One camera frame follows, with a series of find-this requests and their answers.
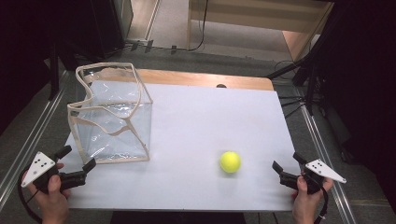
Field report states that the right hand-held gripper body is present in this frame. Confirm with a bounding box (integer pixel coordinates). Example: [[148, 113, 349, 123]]
[[278, 159, 347, 196]]

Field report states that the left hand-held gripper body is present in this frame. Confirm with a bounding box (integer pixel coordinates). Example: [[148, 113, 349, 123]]
[[20, 150, 88, 194]]

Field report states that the yellow tennis ball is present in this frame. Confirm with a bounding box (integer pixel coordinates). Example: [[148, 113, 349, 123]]
[[219, 150, 242, 175]]

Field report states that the clear plastic bag beige trim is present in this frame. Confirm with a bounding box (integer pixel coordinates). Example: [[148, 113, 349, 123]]
[[66, 62, 154, 165]]

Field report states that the person's left hand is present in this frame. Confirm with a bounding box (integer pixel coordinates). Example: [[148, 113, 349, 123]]
[[21, 162, 72, 224]]

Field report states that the person's right hand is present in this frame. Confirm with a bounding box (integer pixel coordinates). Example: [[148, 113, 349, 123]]
[[290, 173, 334, 224]]

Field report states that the black stand pole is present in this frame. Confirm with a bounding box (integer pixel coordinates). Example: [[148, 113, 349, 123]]
[[48, 43, 61, 101]]

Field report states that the black tripod stand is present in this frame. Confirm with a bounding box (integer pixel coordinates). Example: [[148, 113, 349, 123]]
[[265, 29, 331, 117]]

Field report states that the white table mat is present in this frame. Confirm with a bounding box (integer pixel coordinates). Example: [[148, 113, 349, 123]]
[[60, 81, 302, 213]]

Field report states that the black cabinet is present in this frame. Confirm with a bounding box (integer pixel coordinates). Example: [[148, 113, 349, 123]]
[[54, 0, 134, 62]]

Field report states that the light wooden furniture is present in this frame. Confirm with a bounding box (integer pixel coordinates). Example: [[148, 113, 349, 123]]
[[186, 0, 334, 62]]

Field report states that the metal floor rail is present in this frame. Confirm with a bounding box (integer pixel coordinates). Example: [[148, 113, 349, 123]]
[[0, 70, 70, 206], [297, 90, 358, 224]]

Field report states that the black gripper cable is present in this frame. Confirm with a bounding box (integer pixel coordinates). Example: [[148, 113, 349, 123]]
[[313, 178, 330, 224], [17, 174, 43, 224]]

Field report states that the black floor cable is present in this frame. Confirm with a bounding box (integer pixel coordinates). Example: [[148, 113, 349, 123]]
[[169, 0, 209, 53]]

